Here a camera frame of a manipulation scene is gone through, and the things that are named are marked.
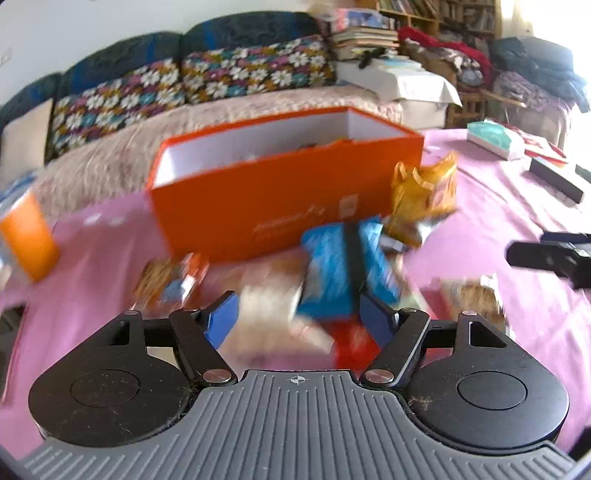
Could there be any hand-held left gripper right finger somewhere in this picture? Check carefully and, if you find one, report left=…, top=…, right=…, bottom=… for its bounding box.
left=358, top=294, right=509, bottom=389

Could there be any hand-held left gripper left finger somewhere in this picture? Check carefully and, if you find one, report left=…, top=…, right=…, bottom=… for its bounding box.
left=108, top=291, right=241, bottom=387

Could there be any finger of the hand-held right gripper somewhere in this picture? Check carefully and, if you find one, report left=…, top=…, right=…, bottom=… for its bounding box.
left=505, top=241, right=591, bottom=290
left=542, top=232, right=591, bottom=257

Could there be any yellow cracker pack red trim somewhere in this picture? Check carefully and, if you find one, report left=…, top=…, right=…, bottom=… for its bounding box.
left=330, top=320, right=378, bottom=370

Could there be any cream snack packet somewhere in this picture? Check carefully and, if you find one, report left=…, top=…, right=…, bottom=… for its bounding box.
left=240, top=258, right=340, bottom=357

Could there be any blue black-banded snack packet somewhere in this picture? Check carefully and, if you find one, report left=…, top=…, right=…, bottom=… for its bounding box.
left=295, top=217, right=403, bottom=322

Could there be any small orange snack packet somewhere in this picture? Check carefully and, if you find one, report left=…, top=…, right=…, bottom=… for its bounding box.
left=131, top=253, right=211, bottom=313

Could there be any round pastry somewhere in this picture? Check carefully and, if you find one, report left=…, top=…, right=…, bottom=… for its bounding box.
left=436, top=274, right=507, bottom=329

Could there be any orange cardboard box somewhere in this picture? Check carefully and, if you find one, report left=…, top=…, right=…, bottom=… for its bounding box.
left=147, top=106, right=424, bottom=265

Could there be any small yellow snack packet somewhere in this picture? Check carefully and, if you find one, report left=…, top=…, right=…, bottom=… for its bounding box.
left=382, top=152, right=459, bottom=248

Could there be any long black box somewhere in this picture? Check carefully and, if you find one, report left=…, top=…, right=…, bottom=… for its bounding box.
left=529, top=156, right=585, bottom=204

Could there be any teal tissue pack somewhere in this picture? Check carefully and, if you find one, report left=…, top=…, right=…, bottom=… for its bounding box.
left=466, top=119, right=525, bottom=161

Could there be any purple floral cloth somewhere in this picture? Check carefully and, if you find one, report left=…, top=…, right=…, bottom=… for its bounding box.
left=492, top=71, right=574, bottom=112

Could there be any wooden chair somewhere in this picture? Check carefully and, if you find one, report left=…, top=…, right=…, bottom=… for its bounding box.
left=455, top=87, right=527, bottom=123

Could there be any dark padded jacket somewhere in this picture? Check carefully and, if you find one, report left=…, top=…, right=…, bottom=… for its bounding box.
left=489, top=37, right=588, bottom=106

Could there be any beige quilted sofa cover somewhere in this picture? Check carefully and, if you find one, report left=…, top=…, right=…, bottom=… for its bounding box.
left=34, top=85, right=403, bottom=217

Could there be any black smartphone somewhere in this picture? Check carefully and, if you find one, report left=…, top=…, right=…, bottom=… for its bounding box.
left=0, top=302, right=27, bottom=393

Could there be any white cloth covered box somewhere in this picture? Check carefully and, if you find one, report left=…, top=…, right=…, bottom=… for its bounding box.
left=335, top=56, right=463, bottom=131

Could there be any red cloth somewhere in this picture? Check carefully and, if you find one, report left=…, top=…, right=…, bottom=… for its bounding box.
left=397, top=27, right=493, bottom=75

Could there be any floral sofa cushion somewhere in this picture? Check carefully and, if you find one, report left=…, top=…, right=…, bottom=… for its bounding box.
left=180, top=34, right=336, bottom=105
left=48, top=58, right=185, bottom=161

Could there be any wooden bookshelf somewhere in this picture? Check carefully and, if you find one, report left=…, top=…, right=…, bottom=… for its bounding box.
left=376, top=0, right=498, bottom=36

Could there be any beige pillow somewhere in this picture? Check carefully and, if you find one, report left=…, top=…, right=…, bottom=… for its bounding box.
left=0, top=97, right=55, bottom=179

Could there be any stack of books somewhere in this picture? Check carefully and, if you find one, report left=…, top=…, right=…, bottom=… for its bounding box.
left=330, top=25, right=400, bottom=62

